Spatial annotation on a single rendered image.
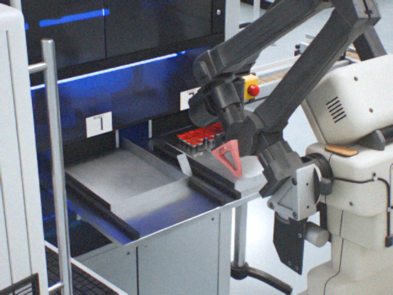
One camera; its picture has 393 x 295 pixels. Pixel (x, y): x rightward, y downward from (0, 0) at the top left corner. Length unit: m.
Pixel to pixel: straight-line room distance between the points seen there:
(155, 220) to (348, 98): 0.68
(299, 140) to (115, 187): 2.55
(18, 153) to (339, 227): 0.72
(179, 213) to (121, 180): 0.25
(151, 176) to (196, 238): 0.51
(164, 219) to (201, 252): 0.72
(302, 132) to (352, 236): 3.02
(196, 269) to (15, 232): 1.29
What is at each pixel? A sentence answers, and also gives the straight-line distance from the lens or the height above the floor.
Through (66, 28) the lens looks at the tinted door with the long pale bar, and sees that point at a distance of 2.09.
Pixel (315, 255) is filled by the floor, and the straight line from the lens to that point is 3.50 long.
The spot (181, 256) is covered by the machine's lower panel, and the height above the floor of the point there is 0.44.
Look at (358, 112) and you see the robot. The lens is 1.56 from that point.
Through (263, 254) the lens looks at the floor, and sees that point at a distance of 3.47.
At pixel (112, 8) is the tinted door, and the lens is 2.15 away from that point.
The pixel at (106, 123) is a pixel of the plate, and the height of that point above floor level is 1.02.
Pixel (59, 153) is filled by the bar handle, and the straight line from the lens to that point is 1.53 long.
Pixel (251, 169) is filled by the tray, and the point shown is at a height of 0.88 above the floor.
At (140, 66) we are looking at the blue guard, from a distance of 2.24.
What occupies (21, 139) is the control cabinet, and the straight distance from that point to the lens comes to 1.46.
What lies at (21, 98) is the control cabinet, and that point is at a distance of 1.43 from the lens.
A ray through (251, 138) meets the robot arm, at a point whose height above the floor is 1.26.
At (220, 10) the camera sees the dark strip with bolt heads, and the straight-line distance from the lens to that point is 2.39.
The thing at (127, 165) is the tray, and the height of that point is 0.88.
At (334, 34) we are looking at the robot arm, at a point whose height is 1.49.
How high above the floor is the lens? 1.91
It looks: 25 degrees down
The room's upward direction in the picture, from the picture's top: 1 degrees clockwise
